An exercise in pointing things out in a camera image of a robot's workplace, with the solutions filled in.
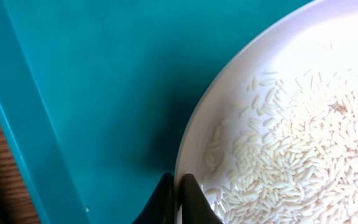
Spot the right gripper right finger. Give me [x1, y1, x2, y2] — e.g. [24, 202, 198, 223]
[178, 174, 222, 224]

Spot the pile of white rice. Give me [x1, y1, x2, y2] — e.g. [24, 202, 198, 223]
[201, 62, 358, 223]

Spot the teal plastic serving tray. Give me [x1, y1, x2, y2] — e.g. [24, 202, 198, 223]
[0, 0, 305, 223]

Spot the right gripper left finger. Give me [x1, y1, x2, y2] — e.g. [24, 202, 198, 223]
[132, 173, 175, 224]

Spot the large white plate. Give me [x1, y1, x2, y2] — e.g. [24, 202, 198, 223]
[173, 0, 358, 224]

